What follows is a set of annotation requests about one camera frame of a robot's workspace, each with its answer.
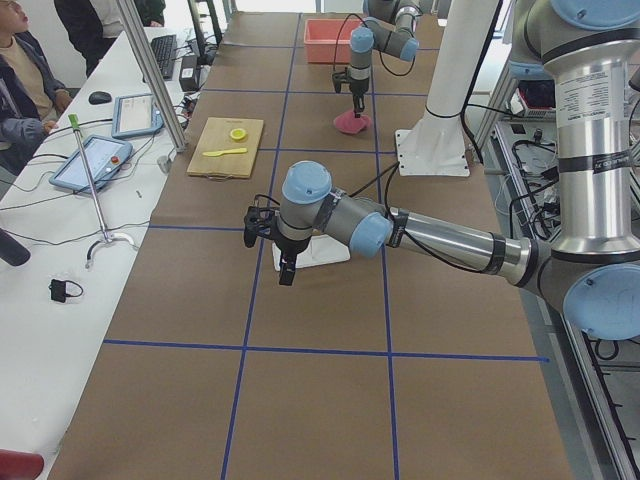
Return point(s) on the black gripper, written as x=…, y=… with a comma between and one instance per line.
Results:
x=290, y=247
x=357, y=87

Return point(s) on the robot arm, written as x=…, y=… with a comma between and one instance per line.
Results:
x=590, y=271

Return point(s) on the near blue teach pendant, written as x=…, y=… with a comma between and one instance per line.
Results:
x=105, y=156

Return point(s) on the pink plastic bin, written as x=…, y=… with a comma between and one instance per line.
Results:
x=327, y=41

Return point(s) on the blue teach pendant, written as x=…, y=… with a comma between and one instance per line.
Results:
x=135, y=115
x=105, y=156

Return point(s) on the far blue teach pendant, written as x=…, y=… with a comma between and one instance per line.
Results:
x=135, y=115

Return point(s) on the bamboo cutting board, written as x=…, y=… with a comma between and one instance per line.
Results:
x=215, y=136

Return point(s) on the yellow lemon slices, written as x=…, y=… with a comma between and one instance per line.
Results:
x=238, y=134

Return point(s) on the black power adapter box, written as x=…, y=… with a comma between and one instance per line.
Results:
x=189, y=76

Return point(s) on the pink grey-edged cleaning cloth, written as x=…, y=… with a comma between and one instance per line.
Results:
x=351, y=124

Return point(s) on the white plastic rack tray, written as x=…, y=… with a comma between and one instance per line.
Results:
x=322, y=250

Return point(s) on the standing person dark clothes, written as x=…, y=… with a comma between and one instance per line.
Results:
x=92, y=27

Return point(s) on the black computer mouse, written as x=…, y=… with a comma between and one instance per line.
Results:
x=99, y=98

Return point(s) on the yellow plastic knife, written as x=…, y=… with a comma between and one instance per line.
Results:
x=219, y=153

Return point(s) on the aluminium frame post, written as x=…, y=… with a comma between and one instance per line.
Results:
x=146, y=61

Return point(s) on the seated person beige shirt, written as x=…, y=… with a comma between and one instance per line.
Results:
x=32, y=99

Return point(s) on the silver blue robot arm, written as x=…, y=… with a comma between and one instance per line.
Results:
x=388, y=27

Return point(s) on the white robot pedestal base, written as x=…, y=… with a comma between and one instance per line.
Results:
x=435, y=145

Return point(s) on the black keyboard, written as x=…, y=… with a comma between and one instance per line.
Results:
x=164, y=50

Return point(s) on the red cylinder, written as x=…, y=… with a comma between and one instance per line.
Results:
x=15, y=465

